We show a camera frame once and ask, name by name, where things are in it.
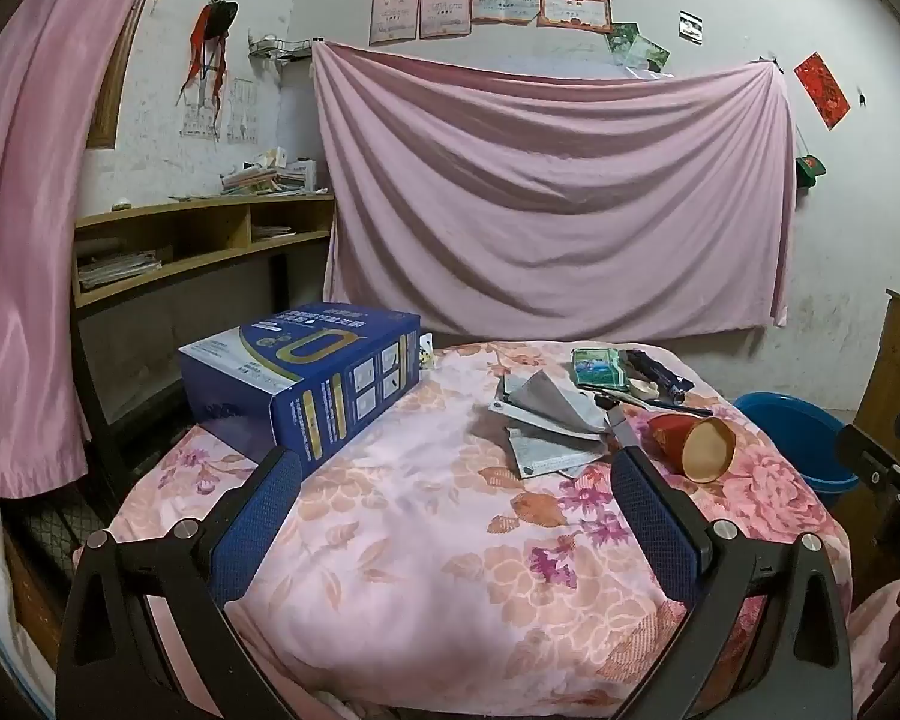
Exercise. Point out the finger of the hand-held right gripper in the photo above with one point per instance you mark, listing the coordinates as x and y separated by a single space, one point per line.
866 454

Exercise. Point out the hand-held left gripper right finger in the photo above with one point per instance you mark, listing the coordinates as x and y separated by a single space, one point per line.
652 532

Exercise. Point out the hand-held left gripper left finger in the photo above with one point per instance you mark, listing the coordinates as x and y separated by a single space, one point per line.
259 525

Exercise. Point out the blue cardboard box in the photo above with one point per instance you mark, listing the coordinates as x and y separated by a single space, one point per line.
300 382

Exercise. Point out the green printed snack packet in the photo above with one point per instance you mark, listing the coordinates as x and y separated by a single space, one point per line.
598 369

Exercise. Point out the blue plastic basin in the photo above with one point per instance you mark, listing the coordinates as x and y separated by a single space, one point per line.
802 435

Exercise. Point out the wooden cabinet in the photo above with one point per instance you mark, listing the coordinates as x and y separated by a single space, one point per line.
896 367

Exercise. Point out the red paper cup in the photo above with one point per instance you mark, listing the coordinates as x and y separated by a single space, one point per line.
682 442

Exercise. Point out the white and green paper wrapper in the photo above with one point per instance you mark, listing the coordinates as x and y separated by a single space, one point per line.
551 457

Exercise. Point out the black pen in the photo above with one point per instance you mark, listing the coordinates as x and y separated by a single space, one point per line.
667 406

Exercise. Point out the white tape roll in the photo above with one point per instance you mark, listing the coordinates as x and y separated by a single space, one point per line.
643 388

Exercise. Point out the pink floral blanket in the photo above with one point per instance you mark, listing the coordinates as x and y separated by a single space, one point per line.
435 540

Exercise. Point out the green hanging cap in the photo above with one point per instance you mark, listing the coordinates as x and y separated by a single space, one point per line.
810 171

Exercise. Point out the wooden shelf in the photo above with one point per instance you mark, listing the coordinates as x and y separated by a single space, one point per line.
202 240

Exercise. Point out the pile of papers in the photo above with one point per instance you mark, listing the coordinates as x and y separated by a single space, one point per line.
116 268

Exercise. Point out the stack of books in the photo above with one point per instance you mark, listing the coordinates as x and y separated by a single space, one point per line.
266 178

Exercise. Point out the pink curtain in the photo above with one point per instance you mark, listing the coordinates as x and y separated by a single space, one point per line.
30 202

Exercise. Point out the red and black hanging ornament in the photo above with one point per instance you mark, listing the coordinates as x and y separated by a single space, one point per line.
208 45

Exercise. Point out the pink hanging wall sheet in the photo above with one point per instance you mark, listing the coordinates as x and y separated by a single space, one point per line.
555 187

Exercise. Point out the white wall paper sheets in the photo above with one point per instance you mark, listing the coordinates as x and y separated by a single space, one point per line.
241 109

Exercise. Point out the black and white wall sticker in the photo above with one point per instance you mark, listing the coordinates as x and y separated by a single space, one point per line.
691 27

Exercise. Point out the green wall photos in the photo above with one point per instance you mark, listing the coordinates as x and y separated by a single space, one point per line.
637 49

